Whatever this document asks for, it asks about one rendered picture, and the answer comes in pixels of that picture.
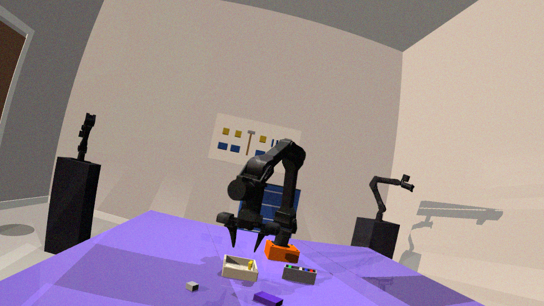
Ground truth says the purple rectangular block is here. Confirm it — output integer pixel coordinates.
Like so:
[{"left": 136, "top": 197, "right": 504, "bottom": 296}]
[{"left": 253, "top": 291, "right": 284, "bottom": 306}]

